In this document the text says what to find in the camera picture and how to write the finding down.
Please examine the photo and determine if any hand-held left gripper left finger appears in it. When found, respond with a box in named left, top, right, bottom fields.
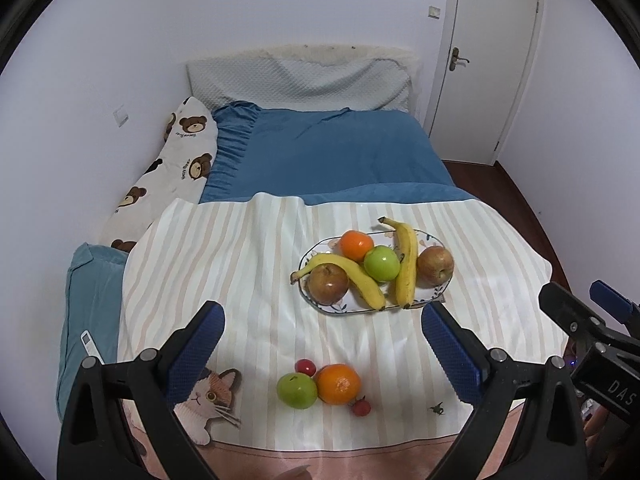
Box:
left=56, top=301, right=226, bottom=480

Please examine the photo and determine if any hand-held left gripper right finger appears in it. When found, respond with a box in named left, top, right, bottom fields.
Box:
left=421, top=301, right=588, bottom=480

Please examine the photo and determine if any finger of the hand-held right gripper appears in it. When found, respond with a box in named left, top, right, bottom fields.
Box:
left=589, top=280, right=640, bottom=323
left=538, top=281, right=640, bottom=356

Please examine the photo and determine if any red-brown apple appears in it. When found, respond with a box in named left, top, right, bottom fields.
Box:
left=416, top=245, right=455, bottom=287
left=307, top=263, right=349, bottom=306

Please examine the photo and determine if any straighter yellow banana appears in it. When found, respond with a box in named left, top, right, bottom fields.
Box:
left=377, top=216, right=419, bottom=309

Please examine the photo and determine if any green apple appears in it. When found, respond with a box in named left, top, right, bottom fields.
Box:
left=277, top=372, right=319, bottom=409
left=363, top=245, right=401, bottom=282

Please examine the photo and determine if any curved yellow banana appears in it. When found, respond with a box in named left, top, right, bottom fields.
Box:
left=291, top=253, right=387, bottom=311

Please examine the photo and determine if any oval floral deer plate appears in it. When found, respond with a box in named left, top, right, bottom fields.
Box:
left=298, top=230, right=449, bottom=317

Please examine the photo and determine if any orange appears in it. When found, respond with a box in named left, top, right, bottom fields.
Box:
left=340, top=230, right=375, bottom=262
left=315, top=363, right=362, bottom=406

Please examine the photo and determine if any striped cat print blanket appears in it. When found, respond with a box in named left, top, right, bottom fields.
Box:
left=116, top=192, right=571, bottom=480

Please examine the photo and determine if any white remote control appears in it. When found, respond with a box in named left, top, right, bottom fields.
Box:
left=80, top=330, right=104, bottom=365

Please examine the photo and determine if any teal pillow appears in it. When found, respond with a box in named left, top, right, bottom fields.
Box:
left=56, top=242, right=130, bottom=421

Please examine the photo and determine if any white bear print pillow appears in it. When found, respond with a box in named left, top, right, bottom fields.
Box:
left=100, top=96, right=220, bottom=253

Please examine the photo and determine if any blue bed sheet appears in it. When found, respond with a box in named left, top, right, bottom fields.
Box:
left=198, top=101, right=483, bottom=206

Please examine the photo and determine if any white door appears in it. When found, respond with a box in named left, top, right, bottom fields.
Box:
left=425, top=0, right=543, bottom=166

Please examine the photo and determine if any grey quilted pillow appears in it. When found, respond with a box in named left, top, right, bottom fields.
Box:
left=186, top=45, right=423, bottom=113

